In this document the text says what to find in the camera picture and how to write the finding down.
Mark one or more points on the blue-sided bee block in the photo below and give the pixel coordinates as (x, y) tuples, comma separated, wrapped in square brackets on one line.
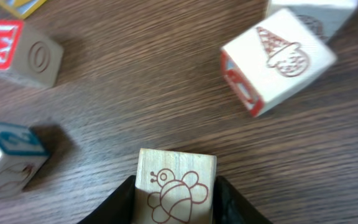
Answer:
[(174, 187)]

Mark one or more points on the red-sided ice cream block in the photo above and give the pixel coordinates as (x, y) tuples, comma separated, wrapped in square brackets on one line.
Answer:
[(273, 60)]

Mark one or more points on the blue P block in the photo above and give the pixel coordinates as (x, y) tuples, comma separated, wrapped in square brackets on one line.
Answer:
[(323, 17)]

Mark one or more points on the red M block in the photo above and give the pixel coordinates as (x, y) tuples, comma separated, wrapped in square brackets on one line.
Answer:
[(27, 56)]

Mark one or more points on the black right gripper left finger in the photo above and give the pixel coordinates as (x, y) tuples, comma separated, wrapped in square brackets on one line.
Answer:
[(117, 208)]

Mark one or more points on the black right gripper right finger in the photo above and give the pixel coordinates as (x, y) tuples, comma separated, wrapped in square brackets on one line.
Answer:
[(231, 207)]

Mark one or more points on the yellow-sided picture block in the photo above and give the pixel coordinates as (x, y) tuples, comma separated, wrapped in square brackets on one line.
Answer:
[(21, 8)]

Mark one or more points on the plain picture block beside A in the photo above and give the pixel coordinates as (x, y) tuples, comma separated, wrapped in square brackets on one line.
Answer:
[(21, 156)]

